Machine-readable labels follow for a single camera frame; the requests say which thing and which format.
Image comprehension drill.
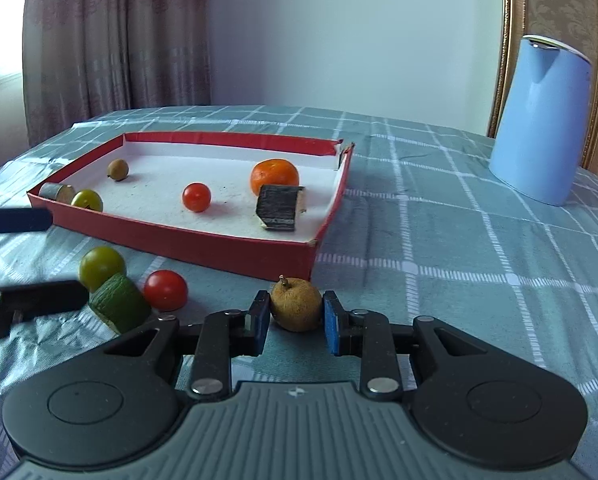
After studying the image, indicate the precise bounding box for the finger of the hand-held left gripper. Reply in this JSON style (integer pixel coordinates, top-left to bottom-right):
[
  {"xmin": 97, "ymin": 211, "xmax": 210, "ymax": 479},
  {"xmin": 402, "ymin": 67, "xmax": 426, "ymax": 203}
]
[
  {"xmin": 0, "ymin": 280, "xmax": 90, "ymax": 323},
  {"xmin": 0, "ymin": 192, "xmax": 52, "ymax": 235}
]

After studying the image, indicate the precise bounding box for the dark cucumber chunk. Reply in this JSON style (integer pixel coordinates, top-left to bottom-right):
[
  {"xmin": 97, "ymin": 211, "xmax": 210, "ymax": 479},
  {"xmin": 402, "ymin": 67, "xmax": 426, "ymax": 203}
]
[{"xmin": 255, "ymin": 184, "xmax": 307, "ymax": 232}]

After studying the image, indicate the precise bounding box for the large green tomato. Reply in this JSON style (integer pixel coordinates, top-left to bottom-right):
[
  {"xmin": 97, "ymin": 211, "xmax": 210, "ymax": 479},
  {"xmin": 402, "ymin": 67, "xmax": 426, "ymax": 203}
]
[{"xmin": 79, "ymin": 246, "xmax": 127, "ymax": 292}]

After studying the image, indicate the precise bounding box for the large brown longan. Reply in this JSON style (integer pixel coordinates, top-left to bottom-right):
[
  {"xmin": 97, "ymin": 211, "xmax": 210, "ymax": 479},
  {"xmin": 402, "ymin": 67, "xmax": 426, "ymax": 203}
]
[{"xmin": 270, "ymin": 275, "xmax": 324, "ymax": 333}]

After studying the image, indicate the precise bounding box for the red cherry tomato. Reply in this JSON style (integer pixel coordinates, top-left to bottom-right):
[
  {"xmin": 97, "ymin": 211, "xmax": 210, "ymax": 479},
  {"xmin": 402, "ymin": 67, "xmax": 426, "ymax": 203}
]
[
  {"xmin": 182, "ymin": 183, "xmax": 212, "ymax": 212},
  {"xmin": 143, "ymin": 270, "xmax": 188, "ymax": 312}
]

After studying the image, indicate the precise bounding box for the orange tangerine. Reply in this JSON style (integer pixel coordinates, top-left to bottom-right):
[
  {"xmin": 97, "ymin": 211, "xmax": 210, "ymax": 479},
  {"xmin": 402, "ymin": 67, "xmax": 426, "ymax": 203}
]
[{"xmin": 250, "ymin": 158, "xmax": 300, "ymax": 197}]

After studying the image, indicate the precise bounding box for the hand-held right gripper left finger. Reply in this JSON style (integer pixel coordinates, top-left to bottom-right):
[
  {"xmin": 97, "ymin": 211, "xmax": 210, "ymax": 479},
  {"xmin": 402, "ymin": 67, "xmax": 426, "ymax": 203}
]
[{"xmin": 106, "ymin": 290, "xmax": 272, "ymax": 402}]

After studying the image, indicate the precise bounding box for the green cucumber piece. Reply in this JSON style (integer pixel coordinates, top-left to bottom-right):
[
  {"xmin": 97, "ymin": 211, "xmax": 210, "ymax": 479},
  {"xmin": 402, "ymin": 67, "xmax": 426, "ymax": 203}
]
[{"xmin": 89, "ymin": 274, "xmax": 152, "ymax": 335}]

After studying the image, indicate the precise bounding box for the red cardboard box tray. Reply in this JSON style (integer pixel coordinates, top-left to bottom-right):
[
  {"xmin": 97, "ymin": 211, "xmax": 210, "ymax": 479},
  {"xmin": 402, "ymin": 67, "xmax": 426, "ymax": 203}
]
[{"xmin": 27, "ymin": 131, "xmax": 356, "ymax": 282}]

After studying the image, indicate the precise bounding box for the brown patterned curtain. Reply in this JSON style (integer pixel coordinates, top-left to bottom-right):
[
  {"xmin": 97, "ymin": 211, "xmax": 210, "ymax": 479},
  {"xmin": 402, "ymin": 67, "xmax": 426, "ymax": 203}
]
[{"xmin": 23, "ymin": 0, "xmax": 212, "ymax": 146}]

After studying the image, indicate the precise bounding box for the small green tomato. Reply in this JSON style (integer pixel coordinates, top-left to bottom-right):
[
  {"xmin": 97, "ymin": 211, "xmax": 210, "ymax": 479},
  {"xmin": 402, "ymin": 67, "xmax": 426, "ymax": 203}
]
[{"xmin": 71, "ymin": 189, "xmax": 104, "ymax": 212}]

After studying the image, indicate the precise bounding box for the light blue electric kettle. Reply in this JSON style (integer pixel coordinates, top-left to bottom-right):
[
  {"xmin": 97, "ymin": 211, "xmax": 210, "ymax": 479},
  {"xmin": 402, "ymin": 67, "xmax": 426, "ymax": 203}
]
[{"xmin": 489, "ymin": 35, "xmax": 594, "ymax": 207}]

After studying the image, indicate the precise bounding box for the teal plaid tablecloth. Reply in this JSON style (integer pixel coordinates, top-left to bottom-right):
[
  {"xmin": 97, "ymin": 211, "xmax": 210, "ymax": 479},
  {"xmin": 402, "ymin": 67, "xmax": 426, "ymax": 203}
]
[{"xmin": 0, "ymin": 105, "xmax": 598, "ymax": 480}]

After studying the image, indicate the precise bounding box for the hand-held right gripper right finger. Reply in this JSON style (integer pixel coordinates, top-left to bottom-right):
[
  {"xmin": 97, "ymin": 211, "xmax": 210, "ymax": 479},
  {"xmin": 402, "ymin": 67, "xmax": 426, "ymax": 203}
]
[{"xmin": 323, "ymin": 290, "xmax": 490, "ymax": 402}]

